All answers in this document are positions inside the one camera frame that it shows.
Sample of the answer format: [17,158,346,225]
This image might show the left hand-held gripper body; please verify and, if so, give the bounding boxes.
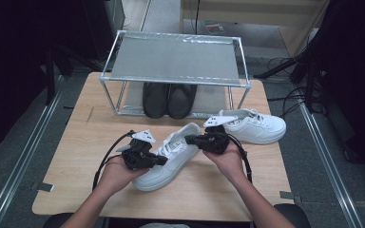
[116,128,157,171]

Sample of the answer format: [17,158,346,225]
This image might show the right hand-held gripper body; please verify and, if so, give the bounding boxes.
[200,115,240,156]

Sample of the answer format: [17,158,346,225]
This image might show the white sneaker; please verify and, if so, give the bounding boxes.
[132,122,202,192]
[217,107,287,145]

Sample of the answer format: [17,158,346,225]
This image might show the black slipper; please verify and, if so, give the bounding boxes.
[166,83,199,121]
[142,82,171,120]

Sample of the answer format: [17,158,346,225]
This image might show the silver metal shoe rack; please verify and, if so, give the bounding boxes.
[98,29,253,120]

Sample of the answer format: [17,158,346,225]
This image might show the person's right hand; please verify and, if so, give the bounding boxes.
[202,142,247,185]

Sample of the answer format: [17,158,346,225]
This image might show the person's left hand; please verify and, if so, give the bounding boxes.
[98,155,150,195]

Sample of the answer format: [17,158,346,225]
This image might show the person's grey clothing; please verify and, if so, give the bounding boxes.
[139,222,191,228]

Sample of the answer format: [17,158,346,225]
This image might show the grey tape piece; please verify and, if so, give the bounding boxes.
[30,180,55,193]
[279,190,302,204]

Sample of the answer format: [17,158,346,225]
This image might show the black stand leg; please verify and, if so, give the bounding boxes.
[253,57,302,80]

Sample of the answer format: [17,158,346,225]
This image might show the red label item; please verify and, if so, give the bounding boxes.
[204,22,226,33]

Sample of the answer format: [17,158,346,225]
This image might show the black metal stand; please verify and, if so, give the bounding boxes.
[45,47,57,106]

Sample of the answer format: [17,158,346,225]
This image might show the wooden cabinet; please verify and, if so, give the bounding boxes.
[180,0,331,58]

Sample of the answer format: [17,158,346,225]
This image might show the black curtain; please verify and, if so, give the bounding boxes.
[0,0,126,158]
[293,0,365,174]

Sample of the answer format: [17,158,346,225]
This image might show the right hand-held gripper black cable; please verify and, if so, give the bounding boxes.
[226,133,254,184]

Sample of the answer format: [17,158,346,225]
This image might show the hand-held gripper black cable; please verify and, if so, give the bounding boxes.
[91,129,137,192]
[226,133,254,184]

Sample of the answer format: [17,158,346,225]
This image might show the left hand-held gripper black cable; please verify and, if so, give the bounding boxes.
[91,129,137,192]

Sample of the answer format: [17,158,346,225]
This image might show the black floor cables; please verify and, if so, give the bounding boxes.
[266,56,317,120]

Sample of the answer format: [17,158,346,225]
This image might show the metal floor rail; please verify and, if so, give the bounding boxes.
[0,75,68,228]
[298,103,365,228]

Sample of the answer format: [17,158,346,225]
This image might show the black hanging cable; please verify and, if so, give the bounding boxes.
[195,0,202,35]

